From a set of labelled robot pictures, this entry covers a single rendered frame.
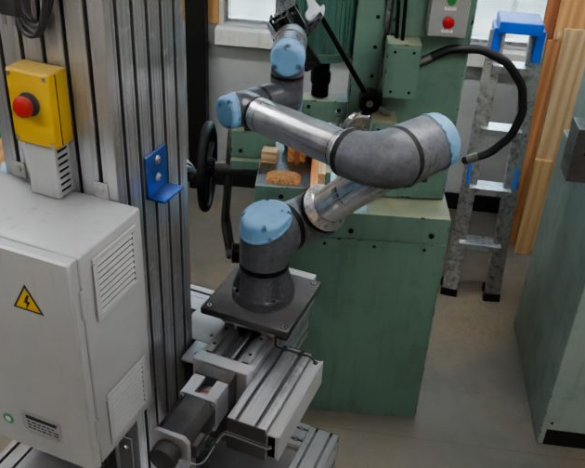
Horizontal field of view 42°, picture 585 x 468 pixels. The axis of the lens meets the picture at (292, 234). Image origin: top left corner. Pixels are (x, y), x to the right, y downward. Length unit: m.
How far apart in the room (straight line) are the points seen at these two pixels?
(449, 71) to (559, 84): 1.34
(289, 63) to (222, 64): 2.13
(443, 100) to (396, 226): 0.38
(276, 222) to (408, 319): 0.89
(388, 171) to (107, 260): 0.52
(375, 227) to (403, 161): 0.87
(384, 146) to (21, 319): 0.70
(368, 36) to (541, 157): 1.58
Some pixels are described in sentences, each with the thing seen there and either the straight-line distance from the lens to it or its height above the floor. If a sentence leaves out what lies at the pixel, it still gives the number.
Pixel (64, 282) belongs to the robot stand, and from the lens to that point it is 1.24.
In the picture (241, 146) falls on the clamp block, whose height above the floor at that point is 0.91.
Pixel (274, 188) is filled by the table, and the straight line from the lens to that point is 2.13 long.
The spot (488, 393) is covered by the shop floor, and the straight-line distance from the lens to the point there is 2.90.
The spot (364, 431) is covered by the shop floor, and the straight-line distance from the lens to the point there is 2.66.
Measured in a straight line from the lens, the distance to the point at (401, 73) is 2.08.
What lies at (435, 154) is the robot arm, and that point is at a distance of 1.45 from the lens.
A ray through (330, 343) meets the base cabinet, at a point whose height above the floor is 0.31.
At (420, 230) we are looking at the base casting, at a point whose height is 0.76.
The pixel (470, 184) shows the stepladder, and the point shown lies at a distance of 3.14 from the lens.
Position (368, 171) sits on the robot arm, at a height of 1.28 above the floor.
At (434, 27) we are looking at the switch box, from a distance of 2.07.
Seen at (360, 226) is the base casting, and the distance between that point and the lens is 2.24.
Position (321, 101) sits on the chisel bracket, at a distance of 2.27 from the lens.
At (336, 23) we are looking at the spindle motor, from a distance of 2.15.
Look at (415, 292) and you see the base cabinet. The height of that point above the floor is 0.53.
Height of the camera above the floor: 1.90
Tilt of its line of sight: 32 degrees down
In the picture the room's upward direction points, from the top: 3 degrees clockwise
